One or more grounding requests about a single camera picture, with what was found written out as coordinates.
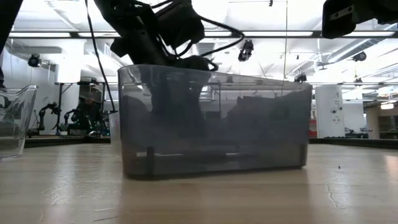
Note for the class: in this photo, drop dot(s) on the smoked grey plastic bin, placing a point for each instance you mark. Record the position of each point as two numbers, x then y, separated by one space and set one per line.
217 124

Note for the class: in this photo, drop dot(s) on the black background robot arm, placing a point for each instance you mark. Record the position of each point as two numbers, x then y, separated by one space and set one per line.
71 116
46 115

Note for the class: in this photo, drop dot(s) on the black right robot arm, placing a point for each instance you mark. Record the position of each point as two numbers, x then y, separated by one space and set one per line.
379 9

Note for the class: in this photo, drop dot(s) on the black ceiling fixture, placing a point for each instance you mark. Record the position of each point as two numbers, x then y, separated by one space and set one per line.
359 56
300 78
33 60
245 51

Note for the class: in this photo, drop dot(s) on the white cabinet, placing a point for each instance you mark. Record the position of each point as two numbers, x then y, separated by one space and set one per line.
329 112

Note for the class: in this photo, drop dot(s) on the shelf with red boxes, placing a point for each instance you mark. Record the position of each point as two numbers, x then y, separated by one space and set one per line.
311 127

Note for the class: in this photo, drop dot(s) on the person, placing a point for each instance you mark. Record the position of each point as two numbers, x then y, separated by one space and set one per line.
88 112

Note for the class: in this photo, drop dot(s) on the large clear plastic bin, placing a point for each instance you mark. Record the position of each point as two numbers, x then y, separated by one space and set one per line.
15 124

